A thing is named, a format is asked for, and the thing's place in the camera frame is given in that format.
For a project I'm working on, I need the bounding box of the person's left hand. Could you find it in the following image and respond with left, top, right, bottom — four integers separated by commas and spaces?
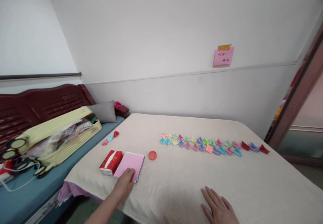
114, 168, 136, 197

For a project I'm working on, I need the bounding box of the red and white tissue packet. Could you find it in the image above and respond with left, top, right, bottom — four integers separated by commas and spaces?
98, 150, 123, 176

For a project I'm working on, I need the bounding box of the purple cloth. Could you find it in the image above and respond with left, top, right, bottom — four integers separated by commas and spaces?
57, 181, 89, 207

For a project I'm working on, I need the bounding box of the dark red wooden bench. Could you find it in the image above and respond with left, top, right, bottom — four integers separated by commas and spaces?
0, 83, 98, 146

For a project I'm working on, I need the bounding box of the yellow suitcase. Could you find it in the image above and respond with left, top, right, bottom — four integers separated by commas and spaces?
0, 105, 103, 180

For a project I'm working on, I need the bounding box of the grey pillow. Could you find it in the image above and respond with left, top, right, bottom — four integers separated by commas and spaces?
85, 100, 118, 123

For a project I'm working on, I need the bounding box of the person's right hand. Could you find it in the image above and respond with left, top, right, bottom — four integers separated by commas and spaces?
201, 186, 240, 224

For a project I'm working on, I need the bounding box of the cream textured table cloth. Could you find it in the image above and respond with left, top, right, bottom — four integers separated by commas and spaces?
63, 113, 323, 224

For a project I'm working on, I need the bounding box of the white cable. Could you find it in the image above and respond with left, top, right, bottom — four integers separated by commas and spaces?
0, 158, 42, 192

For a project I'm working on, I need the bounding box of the stack of pink paper sheets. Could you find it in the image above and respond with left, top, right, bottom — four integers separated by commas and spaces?
114, 151, 145, 184

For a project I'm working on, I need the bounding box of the row of colourful origami boats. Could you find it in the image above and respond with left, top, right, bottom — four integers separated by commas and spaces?
159, 132, 271, 157

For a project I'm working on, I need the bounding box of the pink note on wall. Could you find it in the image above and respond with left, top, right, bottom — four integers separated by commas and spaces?
213, 46, 235, 67

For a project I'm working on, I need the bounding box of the blue bench cushion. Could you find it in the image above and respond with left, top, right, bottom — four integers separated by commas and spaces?
0, 117, 125, 224

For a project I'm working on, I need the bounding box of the red and white bag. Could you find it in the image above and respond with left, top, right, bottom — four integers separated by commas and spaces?
0, 160, 16, 184

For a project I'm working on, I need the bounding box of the brown door frame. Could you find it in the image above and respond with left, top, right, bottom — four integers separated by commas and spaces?
263, 23, 323, 145

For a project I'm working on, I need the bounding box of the black rod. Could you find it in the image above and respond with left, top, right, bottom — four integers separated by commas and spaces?
0, 72, 82, 80

